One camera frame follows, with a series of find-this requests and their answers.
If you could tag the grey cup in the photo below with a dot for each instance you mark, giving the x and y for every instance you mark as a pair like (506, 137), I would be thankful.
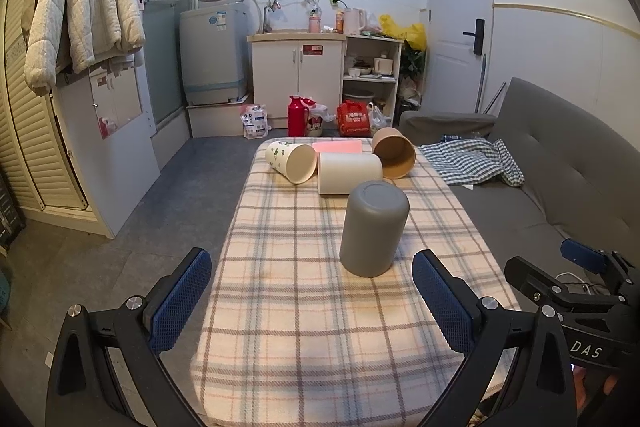
(372, 227)

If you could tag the pink bottle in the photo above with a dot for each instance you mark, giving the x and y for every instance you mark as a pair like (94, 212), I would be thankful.
(314, 22)

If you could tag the grey basin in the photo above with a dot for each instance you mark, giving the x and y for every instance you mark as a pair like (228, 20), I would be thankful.
(357, 96)

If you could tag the grey sofa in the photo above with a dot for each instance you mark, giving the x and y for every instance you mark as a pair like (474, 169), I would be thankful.
(545, 157)

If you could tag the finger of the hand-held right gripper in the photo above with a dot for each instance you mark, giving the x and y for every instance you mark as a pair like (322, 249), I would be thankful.
(535, 279)
(582, 255)

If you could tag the red thermos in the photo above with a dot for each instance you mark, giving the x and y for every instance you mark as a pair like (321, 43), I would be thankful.
(296, 116)

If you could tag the green checked cloth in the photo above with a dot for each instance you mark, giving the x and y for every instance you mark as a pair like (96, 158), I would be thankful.
(472, 161)

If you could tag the white sink cabinet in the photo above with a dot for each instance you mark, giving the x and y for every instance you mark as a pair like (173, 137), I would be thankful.
(297, 67)

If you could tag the pink box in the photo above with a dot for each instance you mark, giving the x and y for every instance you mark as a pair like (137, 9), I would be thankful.
(337, 147)

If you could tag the orange bottle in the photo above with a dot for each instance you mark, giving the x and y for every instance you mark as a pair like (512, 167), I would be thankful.
(340, 21)

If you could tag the white louvered wardrobe door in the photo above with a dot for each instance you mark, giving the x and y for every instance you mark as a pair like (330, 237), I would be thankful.
(35, 147)

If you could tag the yellow plastic bag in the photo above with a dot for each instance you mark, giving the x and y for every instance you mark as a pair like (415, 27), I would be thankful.
(405, 29)

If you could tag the white puffer jacket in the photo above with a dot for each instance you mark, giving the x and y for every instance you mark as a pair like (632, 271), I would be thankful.
(82, 2)

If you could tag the plaid tablecloth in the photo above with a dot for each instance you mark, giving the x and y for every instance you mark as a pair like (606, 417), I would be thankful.
(320, 307)

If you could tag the white cup with green print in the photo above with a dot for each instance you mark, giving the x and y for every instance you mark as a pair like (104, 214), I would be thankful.
(292, 161)

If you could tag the brown paper cup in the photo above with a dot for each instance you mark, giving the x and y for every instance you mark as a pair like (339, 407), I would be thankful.
(393, 152)

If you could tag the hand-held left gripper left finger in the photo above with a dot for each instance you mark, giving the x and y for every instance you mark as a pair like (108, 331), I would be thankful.
(181, 304)

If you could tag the pink electric kettle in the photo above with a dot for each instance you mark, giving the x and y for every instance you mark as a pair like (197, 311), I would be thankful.
(354, 21)

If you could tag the red bag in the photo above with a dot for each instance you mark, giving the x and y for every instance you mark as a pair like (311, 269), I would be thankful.
(354, 118)

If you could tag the white and blue packet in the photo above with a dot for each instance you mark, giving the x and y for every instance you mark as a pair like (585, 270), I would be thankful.
(254, 121)

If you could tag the cartoon print plastic bag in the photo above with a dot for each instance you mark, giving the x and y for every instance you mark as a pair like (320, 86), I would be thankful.
(316, 119)

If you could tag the grey washing machine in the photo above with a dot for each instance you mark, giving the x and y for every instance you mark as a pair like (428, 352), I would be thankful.
(216, 52)

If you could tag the white washing machine platform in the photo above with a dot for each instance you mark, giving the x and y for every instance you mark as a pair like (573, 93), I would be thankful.
(217, 119)

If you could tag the metal faucet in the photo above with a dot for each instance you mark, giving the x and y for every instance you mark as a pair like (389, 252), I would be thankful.
(269, 14)

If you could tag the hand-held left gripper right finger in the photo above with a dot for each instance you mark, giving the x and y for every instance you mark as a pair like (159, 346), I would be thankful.
(442, 304)

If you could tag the cream cup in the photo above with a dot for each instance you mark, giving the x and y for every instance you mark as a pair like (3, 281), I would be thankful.
(347, 173)

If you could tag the white open shelf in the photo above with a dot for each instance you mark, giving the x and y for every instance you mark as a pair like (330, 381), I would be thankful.
(372, 69)

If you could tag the frosted glass door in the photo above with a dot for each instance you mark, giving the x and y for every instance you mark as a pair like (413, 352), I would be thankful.
(167, 17)

